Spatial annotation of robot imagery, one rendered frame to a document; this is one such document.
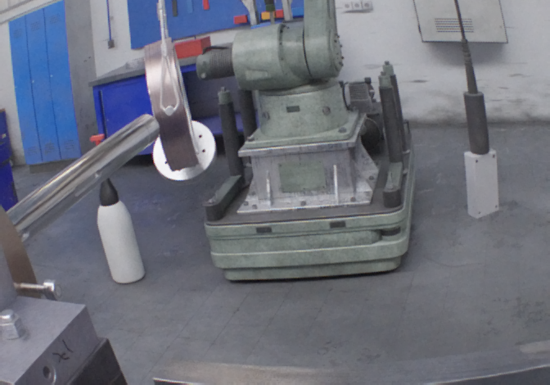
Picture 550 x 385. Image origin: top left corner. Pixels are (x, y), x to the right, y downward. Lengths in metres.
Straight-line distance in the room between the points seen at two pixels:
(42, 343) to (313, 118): 2.66
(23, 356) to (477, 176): 0.94
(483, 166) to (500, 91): 4.40
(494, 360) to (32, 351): 0.62
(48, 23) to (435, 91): 3.73
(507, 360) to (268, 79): 2.39
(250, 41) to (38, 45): 3.74
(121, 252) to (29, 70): 3.52
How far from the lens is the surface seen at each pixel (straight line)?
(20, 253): 0.87
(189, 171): 2.10
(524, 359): 0.90
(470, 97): 1.24
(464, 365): 0.91
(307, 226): 3.10
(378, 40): 5.66
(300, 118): 3.18
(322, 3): 3.17
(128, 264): 3.53
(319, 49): 3.03
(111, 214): 3.45
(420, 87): 5.69
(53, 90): 6.43
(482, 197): 1.30
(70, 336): 0.67
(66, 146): 6.46
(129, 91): 5.66
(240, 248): 3.22
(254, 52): 3.08
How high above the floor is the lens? 1.39
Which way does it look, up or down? 18 degrees down
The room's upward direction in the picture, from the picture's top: 9 degrees counter-clockwise
